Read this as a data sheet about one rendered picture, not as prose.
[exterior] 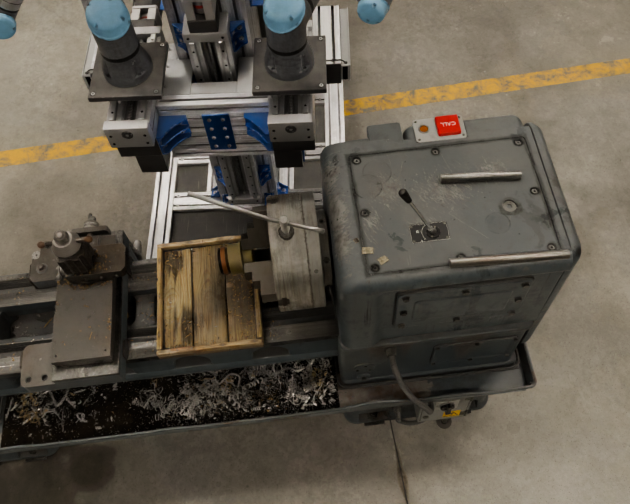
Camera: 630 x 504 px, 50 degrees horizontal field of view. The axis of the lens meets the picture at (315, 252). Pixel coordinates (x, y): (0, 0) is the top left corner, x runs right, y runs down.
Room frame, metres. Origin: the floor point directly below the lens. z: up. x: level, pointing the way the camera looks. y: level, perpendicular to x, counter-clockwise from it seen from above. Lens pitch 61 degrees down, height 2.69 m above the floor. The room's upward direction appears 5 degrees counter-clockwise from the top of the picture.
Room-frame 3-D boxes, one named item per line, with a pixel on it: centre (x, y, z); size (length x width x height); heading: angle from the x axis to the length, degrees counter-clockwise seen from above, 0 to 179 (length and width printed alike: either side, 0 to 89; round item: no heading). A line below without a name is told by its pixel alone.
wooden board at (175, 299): (0.90, 0.32, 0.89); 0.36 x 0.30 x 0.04; 2
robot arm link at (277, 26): (1.52, 0.02, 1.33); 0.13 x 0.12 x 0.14; 155
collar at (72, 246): (0.97, 0.67, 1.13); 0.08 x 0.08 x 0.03
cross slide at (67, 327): (0.90, 0.67, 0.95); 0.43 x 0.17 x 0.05; 2
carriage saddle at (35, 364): (0.89, 0.71, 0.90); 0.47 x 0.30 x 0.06; 2
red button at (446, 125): (1.14, -0.38, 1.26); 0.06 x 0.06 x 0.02; 2
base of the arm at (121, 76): (1.55, 0.52, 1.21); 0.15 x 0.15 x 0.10
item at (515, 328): (0.93, -0.34, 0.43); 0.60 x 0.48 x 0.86; 92
